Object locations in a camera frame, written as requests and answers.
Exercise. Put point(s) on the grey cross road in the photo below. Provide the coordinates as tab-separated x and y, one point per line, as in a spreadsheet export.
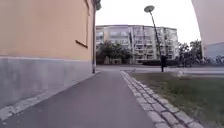
113	67

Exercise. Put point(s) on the group of trees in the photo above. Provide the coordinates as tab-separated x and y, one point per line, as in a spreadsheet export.
195	50
113	51

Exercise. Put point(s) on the grey apartment block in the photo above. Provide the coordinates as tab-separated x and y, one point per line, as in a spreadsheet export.
133	36

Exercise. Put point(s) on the grey asphalt path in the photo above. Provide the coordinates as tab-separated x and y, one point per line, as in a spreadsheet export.
100	100

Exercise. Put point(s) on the dark hedge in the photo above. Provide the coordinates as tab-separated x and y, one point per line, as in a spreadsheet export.
153	62

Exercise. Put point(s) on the wide cobblestone kerb strip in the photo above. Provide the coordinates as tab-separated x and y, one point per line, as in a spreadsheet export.
156	108

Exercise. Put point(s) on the street lamp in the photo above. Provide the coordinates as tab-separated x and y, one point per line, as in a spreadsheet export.
149	8

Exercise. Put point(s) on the orange building with grey base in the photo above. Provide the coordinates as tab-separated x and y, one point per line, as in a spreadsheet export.
40	33

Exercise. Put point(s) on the grass lawn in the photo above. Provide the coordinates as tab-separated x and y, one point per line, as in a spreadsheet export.
193	96

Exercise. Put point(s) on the narrow cobblestone strip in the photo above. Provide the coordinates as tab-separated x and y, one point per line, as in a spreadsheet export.
20	105

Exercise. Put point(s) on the pale building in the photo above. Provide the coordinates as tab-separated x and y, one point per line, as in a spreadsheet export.
213	23

